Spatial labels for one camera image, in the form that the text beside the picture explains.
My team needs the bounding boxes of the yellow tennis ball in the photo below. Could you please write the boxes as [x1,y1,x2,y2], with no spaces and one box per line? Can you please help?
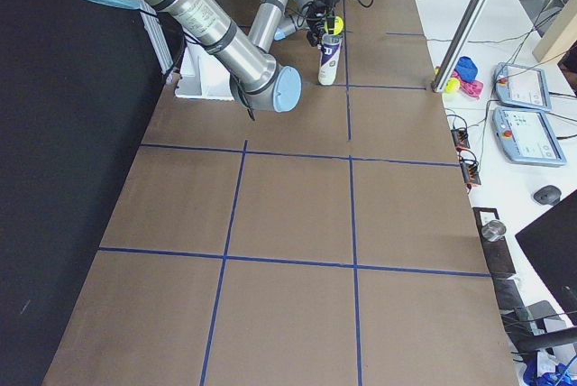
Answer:
[444,78,461,94]
[324,15,344,35]

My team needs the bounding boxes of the clear plastic ball tube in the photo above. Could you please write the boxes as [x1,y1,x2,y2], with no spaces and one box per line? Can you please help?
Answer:
[318,33,342,86]

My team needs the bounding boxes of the yellow tennis ball on cloth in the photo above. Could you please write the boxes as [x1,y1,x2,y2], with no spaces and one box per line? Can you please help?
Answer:
[444,78,461,94]

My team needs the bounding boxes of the blue cloth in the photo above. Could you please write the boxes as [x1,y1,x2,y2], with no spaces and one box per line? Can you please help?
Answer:
[454,56,478,83]

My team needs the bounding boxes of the pink cloth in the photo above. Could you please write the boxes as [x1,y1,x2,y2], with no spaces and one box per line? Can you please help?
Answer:
[452,71,483,100]

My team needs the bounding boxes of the orange black connector box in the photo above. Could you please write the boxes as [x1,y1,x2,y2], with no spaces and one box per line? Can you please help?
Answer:
[451,127,470,151]
[459,158,481,188]

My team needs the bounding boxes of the teach pendant tablet far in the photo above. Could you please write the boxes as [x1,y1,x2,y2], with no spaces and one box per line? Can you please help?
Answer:
[494,62,552,112]

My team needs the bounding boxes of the teach pendant tablet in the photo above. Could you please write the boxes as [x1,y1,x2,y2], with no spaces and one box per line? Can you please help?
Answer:
[494,62,552,112]
[492,106,567,167]

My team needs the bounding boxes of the teach pendant tablet near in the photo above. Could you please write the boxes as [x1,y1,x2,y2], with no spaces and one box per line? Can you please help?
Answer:
[492,106,567,167]

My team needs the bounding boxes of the small metal cup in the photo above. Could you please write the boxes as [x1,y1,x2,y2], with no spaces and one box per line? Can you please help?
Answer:
[481,219,507,243]

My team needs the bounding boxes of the black computer mouse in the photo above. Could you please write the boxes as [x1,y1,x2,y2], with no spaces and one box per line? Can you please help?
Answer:
[533,185,562,206]

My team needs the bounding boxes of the black monitor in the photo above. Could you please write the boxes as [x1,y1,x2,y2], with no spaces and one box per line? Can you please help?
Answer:
[516,191,576,321]

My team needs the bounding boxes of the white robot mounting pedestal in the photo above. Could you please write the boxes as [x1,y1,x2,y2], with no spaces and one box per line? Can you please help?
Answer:
[175,42,234,101]

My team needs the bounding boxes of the aluminium frame post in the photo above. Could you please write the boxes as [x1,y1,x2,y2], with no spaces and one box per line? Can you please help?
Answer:
[431,0,488,93]

